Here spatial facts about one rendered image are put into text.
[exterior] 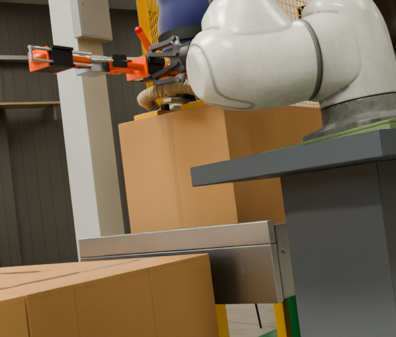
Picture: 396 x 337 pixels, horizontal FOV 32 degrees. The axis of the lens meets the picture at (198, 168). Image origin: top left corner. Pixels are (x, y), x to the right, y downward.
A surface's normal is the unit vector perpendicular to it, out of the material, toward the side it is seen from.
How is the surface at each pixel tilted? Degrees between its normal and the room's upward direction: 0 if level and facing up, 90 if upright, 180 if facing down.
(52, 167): 90
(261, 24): 72
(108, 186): 90
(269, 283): 90
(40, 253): 90
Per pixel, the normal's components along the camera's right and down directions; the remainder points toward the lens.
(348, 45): 0.22, -0.11
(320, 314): -0.82, 0.07
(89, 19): 0.79, -0.13
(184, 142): -0.60, 0.04
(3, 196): 0.55, -0.11
